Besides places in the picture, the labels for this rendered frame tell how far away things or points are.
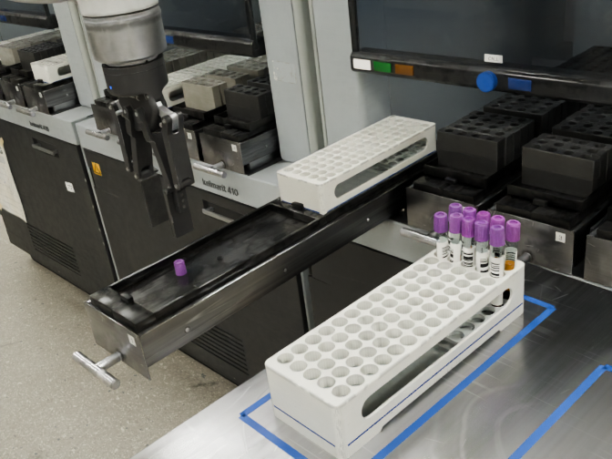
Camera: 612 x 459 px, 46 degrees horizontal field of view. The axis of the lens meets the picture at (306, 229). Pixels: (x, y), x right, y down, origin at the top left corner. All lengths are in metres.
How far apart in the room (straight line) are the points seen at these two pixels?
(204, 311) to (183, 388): 1.18
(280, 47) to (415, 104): 0.28
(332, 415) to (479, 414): 0.15
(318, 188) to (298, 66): 0.38
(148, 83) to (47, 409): 1.47
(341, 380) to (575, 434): 0.21
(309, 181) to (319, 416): 0.51
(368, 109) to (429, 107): 0.19
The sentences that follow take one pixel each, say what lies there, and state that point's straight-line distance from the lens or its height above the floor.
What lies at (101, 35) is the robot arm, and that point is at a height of 1.15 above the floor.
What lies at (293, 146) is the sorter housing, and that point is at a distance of 1.48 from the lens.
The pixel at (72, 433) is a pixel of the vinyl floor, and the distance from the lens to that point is 2.11.
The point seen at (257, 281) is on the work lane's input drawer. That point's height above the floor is 0.78.
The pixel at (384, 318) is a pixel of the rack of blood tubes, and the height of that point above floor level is 0.88.
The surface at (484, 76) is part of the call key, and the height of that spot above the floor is 0.99.
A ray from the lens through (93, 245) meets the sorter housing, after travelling 2.30.
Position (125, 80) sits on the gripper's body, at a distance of 0.89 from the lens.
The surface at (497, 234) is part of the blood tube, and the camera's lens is 0.77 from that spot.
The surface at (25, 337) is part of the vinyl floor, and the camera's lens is 2.58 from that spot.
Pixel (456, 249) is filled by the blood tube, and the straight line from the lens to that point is 0.81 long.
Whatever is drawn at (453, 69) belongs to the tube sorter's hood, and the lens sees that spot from 1.13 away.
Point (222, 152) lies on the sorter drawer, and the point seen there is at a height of 0.77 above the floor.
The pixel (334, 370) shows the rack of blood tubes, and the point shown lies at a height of 0.88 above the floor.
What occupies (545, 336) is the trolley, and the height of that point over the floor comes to 0.82.
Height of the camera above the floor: 1.30
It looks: 27 degrees down
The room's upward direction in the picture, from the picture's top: 8 degrees counter-clockwise
